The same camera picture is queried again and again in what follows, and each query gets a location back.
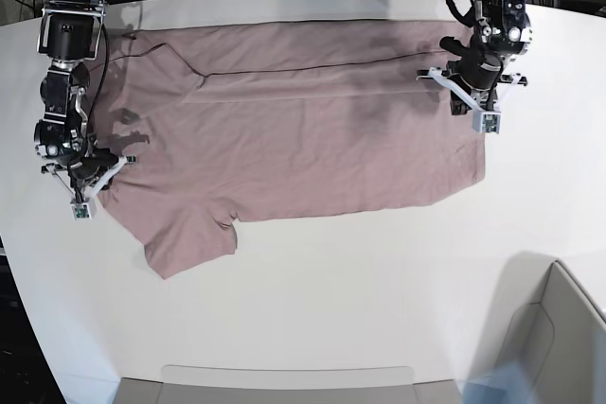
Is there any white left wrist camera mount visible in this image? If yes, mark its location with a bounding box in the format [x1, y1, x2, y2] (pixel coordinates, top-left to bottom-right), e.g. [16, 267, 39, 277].
[417, 65, 528, 133]

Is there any dusty pink T-shirt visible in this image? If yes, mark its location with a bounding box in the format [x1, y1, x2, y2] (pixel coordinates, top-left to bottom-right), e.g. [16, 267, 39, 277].
[88, 20, 485, 278]

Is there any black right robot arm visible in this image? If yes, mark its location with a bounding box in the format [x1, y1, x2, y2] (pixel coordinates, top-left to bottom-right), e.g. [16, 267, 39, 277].
[34, 0, 118, 202]

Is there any grey storage bin right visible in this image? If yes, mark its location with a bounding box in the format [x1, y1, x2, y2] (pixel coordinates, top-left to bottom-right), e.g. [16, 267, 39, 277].
[490, 261, 605, 403]

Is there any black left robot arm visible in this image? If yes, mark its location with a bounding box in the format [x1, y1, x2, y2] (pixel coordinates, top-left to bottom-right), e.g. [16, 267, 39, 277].
[439, 0, 531, 115]

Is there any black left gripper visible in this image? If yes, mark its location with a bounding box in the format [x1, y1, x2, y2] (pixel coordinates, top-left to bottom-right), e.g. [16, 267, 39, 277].
[447, 51, 502, 116]

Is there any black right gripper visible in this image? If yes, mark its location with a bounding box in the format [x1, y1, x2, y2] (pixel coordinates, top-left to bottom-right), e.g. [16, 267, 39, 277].
[66, 148, 118, 193]

